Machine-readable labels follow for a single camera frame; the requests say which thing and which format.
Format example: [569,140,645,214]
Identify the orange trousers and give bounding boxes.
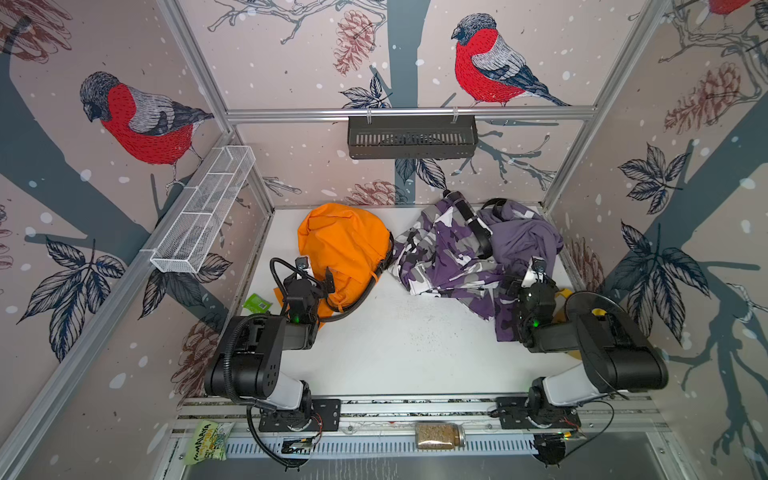
[270,203,392,317]

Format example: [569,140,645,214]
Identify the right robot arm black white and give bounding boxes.
[517,278,669,426]

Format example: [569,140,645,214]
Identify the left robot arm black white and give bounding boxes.
[203,256,327,430]

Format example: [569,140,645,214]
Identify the purple camouflage trousers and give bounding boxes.
[390,198,525,342]

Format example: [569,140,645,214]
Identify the yellow object beside spool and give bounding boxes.
[553,288,573,323]

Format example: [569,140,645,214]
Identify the small green packet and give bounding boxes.
[243,294,272,314]

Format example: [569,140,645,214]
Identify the plain purple garment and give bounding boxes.
[478,198,564,277]

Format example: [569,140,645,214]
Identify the black spool yellow hub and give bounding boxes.
[565,291,637,338]

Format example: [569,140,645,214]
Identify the jar of grains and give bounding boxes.
[415,422,466,450]

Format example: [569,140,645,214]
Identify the green snack bag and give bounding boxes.
[183,420,235,466]

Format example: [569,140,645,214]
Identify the black perforated metal shelf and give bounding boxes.
[347,115,479,160]

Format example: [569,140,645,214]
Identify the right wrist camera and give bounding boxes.
[521,257,547,288]

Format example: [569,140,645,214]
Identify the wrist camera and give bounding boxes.
[521,257,547,288]
[294,256,311,271]

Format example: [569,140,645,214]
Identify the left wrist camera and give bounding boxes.
[294,256,311,271]

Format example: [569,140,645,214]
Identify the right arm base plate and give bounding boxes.
[489,394,581,430]

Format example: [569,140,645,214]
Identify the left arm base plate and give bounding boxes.
[258,398,341,433]

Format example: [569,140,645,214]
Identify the white wire mesh basket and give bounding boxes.
[150,145,255,274]

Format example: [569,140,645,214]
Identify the horizontal aluminium frame bar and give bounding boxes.
[225,106,597,125]

